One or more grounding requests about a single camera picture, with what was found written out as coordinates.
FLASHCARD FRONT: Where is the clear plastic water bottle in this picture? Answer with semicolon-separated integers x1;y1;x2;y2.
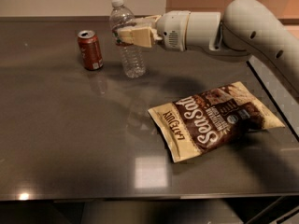
109;0;146;78

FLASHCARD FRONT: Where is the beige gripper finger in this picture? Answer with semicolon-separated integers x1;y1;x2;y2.
117;26;162;48
134;15;161;27

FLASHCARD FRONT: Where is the brown sea salt chip bag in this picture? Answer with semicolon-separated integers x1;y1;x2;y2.
149;82;283;162

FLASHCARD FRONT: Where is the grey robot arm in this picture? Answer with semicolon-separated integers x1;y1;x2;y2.
116;0;299;92

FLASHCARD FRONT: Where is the red soda can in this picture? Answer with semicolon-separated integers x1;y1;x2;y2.
78;30;103;71

